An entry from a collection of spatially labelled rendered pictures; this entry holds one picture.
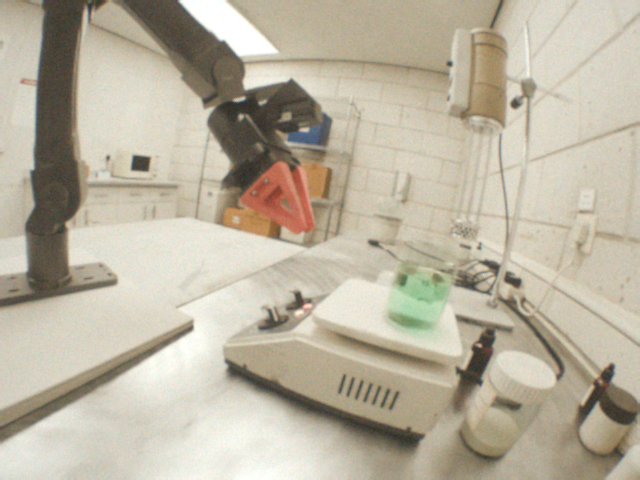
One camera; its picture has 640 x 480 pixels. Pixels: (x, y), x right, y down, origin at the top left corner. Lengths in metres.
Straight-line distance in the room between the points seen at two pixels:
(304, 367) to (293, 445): 0.06
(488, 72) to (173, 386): 0.70
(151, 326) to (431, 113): 2.69
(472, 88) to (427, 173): 2.06
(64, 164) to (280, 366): 0.30
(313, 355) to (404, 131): 2.57
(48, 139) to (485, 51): 0.73
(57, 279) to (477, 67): 0.78
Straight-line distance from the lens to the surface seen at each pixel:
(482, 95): 0.61
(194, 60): 0.37
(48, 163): 0.35
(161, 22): 0.39
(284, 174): 0.30
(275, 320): 0.25
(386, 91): 2.84
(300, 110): 0.33
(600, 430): 0.35
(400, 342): 0.20
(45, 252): 0.37
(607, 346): 0.54
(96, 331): 0.31
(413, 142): 2.68
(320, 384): 0.23
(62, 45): 0.39
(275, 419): 0.24
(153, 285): 0.45
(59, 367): 0.27
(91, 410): 0.25
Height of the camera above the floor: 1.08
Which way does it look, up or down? 10 degrees down
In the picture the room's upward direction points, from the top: 11 degrees clockwise
